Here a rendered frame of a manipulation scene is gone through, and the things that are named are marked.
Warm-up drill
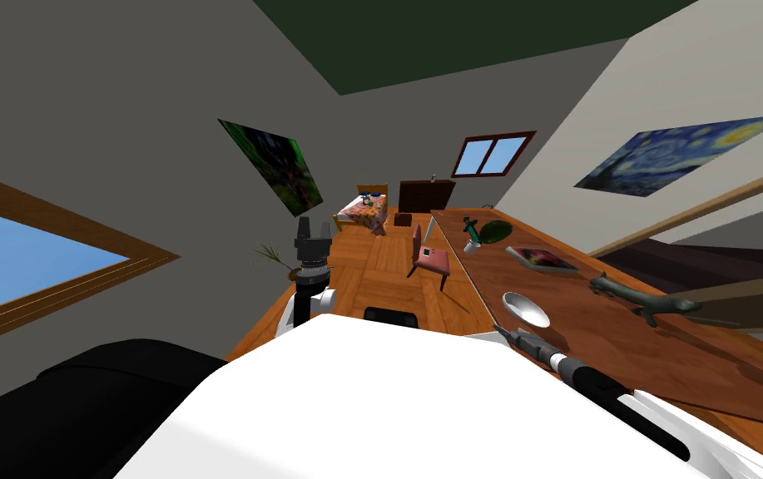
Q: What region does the wooden bed with patterned cover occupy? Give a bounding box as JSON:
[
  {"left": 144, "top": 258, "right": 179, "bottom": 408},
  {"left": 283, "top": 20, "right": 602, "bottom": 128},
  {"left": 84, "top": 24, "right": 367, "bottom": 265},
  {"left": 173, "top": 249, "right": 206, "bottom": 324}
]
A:
[{"left": 332, "top": 183, "right": 390, "bottom": 238}]

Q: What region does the brown-framed window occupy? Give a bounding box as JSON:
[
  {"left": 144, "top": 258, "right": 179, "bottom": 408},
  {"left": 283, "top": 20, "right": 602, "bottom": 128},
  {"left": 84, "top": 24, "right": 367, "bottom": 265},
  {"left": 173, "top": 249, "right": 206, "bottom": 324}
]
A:
[{"left": 0, "top": 162, "right": 181, "bottom": 355}]

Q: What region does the brown wooden table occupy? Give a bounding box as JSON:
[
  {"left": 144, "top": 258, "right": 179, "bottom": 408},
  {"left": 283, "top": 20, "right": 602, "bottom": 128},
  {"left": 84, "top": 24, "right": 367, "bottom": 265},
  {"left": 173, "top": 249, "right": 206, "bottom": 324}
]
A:
[{"left": 430, "top": 206, "right": 763, "bottom": 477}]

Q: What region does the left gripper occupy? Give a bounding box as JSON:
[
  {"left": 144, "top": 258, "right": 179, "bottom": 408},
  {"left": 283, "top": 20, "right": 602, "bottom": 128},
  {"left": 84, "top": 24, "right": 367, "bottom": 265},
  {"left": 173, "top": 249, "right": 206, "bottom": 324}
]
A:
[{"left": 294, "top": 216, "right": 334, "bottom": 264}]

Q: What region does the red chair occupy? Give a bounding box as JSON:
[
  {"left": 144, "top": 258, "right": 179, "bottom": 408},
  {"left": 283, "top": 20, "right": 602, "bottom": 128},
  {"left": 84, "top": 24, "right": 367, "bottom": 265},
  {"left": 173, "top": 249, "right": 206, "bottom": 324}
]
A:
[{"left": 407, "top": 224, "right": 453, "bottom": 293}]

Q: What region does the green plant in white pot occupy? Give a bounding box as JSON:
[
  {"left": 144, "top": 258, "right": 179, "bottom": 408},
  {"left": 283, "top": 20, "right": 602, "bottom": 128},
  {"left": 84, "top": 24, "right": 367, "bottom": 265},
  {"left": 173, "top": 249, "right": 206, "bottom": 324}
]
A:
[{"left": 461, "top": 215, "right": 484, "bottom": 256}]

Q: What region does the red and grey book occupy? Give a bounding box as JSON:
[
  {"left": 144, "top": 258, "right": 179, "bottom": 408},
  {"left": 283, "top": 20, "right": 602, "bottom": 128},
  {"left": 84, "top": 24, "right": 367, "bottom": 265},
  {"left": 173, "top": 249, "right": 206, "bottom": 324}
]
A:
[{"left": 505, "top": 245, "right": 579, "bottom": 276}]

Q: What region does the potted green houseplant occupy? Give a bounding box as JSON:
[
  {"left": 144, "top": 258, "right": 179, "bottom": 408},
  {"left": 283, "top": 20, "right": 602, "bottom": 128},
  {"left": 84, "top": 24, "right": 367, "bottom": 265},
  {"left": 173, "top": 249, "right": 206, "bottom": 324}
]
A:
[{"left": 251, "top": 242, "right": 303, "bottom": 284}]

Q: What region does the green dark painting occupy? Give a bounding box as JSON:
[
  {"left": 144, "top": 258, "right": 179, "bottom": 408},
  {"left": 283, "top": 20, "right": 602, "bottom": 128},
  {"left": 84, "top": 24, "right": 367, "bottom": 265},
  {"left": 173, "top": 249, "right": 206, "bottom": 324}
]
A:
[{"left": 217, "top": 117, "right": 325, "bottom": 220}]

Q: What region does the green dome-shaped object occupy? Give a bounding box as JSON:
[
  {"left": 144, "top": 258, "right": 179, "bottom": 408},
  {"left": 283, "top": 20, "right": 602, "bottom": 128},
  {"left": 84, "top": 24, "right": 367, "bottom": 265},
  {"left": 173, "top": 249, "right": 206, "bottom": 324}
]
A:
[{"left": 479, "top": 220, "right": 515, "bottom": 247}]

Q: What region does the silver bowl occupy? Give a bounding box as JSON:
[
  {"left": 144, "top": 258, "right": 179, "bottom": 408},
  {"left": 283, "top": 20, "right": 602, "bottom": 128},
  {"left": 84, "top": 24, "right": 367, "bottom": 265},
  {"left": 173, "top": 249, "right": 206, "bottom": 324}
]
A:
[{"left": 501, "top": 290, "right": 552, "bottom": 330}]

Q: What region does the blue starry night painting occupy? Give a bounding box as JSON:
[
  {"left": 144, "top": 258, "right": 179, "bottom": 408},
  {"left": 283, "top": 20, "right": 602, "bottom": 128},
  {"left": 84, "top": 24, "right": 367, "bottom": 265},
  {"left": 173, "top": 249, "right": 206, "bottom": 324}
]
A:
[{"left": 573, "top": 112, "right": 763, "bottom": 200}]

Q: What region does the red-framed window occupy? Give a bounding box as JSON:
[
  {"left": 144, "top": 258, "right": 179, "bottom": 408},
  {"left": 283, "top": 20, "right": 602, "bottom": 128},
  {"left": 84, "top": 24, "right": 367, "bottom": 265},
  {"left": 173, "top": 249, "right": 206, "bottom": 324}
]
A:
[{"left": 450, "top": 130, "right": 538, "bottom": 180}]

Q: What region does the grey lizard figure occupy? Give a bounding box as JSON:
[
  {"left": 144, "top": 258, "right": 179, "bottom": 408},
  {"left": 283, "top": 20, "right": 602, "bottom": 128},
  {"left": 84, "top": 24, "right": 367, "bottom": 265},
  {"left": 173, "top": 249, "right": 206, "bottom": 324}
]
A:
[{"left": 587, "top": 271, "right": 703, "bottom": 328}]

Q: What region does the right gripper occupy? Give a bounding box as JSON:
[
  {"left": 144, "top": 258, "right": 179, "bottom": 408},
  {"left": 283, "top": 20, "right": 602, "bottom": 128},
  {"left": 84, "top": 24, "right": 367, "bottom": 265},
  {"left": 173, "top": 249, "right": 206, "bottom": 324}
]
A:
[{"left": 492, "top": 323, "right": 558, "bottom": 366}]

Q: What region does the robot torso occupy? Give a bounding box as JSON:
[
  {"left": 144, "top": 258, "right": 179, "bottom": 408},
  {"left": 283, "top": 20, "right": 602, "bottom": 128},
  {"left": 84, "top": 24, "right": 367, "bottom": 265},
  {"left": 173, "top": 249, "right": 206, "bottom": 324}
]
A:
[{"left": 113, "top": 307, "right": 763, "bottom": 479}]

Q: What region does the dark brown dresser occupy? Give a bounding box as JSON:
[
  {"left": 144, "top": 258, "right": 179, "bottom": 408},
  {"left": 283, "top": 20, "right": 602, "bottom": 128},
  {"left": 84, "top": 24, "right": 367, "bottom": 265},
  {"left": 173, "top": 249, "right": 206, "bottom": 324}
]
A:
[{"left": 397, "top": 173, "right": 458, "bottom": 215}]

